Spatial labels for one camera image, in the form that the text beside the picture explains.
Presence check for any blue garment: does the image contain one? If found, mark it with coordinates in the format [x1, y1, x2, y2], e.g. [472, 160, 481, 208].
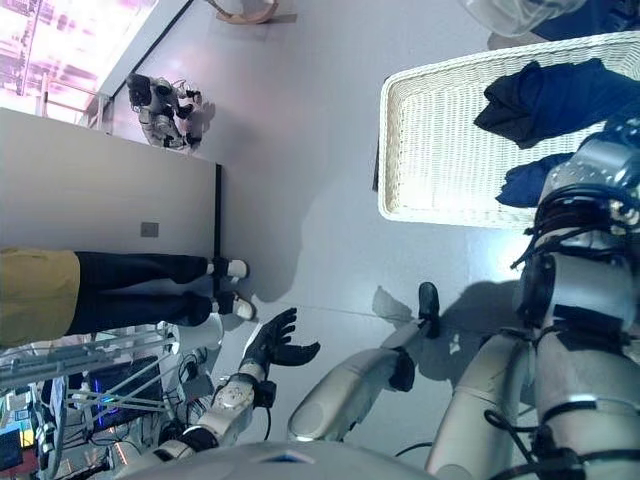
[496, 152, 574, 207]

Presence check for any silver metal support frame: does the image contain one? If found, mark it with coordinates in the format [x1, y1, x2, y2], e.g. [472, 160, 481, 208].
[0, 319, 181, 480]

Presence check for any silver left robot leg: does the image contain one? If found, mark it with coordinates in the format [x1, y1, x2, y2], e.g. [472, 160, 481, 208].
[288, 282, 441, 444]

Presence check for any beige partition with black edge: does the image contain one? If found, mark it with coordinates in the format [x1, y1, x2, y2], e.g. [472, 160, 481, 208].
[0, 107, 225, 311]

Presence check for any silver right robot leg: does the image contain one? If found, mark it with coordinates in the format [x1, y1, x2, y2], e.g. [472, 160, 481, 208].
[424, 332, 541, 480]

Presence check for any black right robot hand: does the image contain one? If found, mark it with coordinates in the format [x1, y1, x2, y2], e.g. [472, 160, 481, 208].
[592, 112, 640, 151]

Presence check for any person in dark trousers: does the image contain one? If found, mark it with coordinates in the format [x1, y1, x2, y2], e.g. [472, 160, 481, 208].
[0, 248, 257, 349]

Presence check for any silver robot leg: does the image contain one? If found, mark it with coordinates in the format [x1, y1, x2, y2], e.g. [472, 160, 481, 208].
[424, 332, 541, 480]
[288, 282, 441, 444]

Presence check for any grey robot torso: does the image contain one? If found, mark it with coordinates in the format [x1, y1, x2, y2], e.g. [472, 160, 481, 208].
[124, 439, 451, 480]

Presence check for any round glass washer door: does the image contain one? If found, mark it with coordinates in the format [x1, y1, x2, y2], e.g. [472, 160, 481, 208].
[459, 0, 586, 39]

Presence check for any white wicker tray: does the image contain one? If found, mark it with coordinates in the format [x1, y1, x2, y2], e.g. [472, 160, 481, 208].
[377, 32, 640, 230]

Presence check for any pink lit window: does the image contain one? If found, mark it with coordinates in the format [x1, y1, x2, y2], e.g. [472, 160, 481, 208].
[0, 0, 194, 124]

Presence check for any small background humanoid robot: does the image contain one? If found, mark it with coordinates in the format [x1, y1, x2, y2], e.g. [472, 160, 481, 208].
[126, 72, 205, 150]

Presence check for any black garment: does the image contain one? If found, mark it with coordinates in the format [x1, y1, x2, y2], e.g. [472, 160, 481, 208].
[473, 58, 640, 150]

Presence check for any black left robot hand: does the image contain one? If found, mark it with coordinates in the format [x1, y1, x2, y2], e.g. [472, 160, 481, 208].
[238, 307, 321, 381]

